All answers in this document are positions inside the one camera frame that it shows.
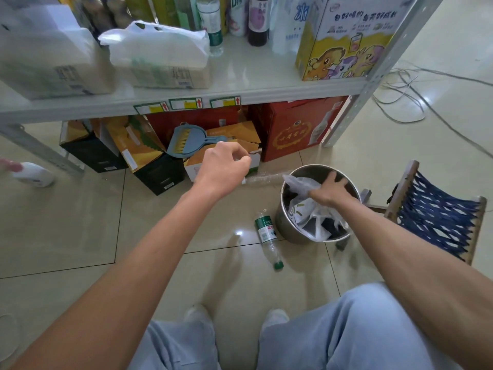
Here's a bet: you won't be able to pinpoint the white spray bottle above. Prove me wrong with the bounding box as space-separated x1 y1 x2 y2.
0 157 55 189

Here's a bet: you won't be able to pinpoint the white handle plastic bag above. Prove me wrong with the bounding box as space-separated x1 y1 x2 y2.
98 20 211 70

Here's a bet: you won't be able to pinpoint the yellow shelf price label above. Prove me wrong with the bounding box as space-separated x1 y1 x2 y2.
134 102 170 115
210 96 242 108
169 98 203 110

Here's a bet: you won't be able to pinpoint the person's left forearm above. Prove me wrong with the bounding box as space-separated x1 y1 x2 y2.
8 180 232 370

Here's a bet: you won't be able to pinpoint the steel waste bin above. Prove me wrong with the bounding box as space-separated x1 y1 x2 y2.
274 164 363 245

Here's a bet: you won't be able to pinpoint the person's right hand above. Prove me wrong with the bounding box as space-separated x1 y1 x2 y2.
308 171 349 209

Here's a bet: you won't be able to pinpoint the row of dark bottles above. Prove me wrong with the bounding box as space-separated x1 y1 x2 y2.
58 0 198 32

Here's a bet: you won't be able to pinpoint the blue plastic dustpan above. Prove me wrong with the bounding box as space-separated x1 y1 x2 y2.
166 124 229 159

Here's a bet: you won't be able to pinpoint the grey floor cables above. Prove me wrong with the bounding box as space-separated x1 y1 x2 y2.
371 61 493 160

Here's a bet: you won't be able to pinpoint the red carton with gold print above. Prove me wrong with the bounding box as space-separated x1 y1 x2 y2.
258 96 349 162

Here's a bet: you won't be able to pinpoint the clear crushed plastic bottle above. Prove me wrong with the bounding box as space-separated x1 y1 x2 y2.
241 165 298 188

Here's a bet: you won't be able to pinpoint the person's left hand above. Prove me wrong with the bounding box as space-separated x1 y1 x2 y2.
193 142 253 200

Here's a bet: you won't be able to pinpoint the white shoe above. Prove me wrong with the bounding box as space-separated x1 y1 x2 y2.
183 304 211 325
262 308 290 329

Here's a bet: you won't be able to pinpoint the plastic wrapped beige carton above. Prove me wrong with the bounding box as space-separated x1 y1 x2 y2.
0 3 117 100

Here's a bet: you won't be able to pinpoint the grey metal shelf rack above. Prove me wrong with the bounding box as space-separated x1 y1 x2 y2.
0 0 447 178

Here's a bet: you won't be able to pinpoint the orange box with green print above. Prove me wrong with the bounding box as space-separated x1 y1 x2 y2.
100 115 167 173

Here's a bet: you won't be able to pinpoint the green label water bottle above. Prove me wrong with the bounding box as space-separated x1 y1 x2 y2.
196 0 225 58

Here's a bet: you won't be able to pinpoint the white drink bottle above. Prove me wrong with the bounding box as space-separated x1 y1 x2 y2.
229 0 248 38

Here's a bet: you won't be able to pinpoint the clear bottle with blue label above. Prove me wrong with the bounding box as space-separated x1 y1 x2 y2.
271 0 309 55

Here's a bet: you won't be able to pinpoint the orange and white box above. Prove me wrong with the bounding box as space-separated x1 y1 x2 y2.
184 121 263 184

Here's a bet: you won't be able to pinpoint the person's right forearm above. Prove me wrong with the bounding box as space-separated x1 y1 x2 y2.
310 193 493 370

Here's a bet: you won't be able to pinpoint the dark purple bottle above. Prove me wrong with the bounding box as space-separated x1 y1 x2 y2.
247 0 270 47

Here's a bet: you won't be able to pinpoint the green label plastic bottle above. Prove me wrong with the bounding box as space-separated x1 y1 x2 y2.
254 209 285 271

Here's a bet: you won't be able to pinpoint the light blue trousers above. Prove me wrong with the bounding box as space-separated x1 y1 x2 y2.
128 283 453 370

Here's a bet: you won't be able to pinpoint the thin white cable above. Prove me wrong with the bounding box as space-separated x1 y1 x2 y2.
0 313 21 359

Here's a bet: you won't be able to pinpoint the plain red carton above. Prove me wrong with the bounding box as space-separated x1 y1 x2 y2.
146 106 249 151

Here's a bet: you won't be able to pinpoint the wooden stool with blue webbing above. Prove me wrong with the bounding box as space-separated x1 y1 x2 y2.
365 160 487 266

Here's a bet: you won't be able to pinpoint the cartoon print carton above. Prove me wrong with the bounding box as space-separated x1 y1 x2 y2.
295 0 421 82

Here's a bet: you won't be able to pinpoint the black box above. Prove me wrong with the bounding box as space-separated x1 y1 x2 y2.
59 119 128 174
132 152 186 196

